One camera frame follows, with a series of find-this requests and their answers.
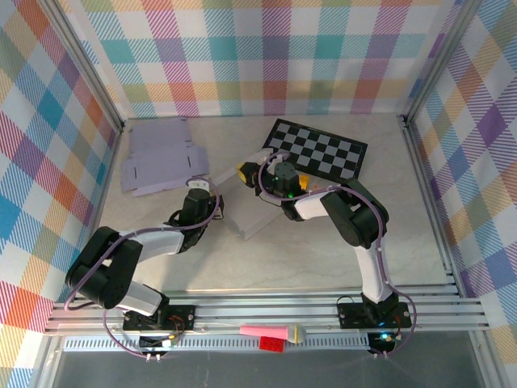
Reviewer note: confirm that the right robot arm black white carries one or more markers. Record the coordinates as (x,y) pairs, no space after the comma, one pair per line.
(363,226)

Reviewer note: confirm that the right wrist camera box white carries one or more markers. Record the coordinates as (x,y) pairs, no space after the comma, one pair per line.
(278,159)

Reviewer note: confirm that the wide aluminium frame rail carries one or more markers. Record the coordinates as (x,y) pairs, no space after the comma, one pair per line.
(262,311)

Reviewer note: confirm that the lilac paper box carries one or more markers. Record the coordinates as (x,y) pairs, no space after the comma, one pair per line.
(161,153)

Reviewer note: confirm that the large red toy brick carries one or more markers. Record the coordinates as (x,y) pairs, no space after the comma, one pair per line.
(271,344)

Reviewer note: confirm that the pink toy microphone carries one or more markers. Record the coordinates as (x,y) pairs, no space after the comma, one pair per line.
(266,332)

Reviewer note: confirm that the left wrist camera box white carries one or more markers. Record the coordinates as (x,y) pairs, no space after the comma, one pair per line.
(198,186)

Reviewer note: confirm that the white paper box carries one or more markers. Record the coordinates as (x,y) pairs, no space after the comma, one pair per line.
(246,218)

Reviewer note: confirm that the narrow aluminium frame rail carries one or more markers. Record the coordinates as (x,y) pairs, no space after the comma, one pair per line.
(424,190)
(109,161)

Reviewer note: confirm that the black grey chessboard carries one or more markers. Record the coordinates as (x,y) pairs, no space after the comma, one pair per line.
(323,149)

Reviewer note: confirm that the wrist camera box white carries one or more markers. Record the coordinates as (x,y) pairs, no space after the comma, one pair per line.
(198,186)
(278,159)

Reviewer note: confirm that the yellow toy brick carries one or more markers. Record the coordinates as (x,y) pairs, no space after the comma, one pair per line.
(303,181)

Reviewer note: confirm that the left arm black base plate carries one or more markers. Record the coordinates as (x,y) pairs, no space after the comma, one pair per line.
(182,319)

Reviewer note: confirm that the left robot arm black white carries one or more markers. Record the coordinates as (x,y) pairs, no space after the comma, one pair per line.
(105,275)

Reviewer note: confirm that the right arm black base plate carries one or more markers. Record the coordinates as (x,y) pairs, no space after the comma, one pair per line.
(351,317)

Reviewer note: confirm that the aluminium frame post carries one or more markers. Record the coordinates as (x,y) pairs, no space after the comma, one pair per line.
(81,60)
(440,56)

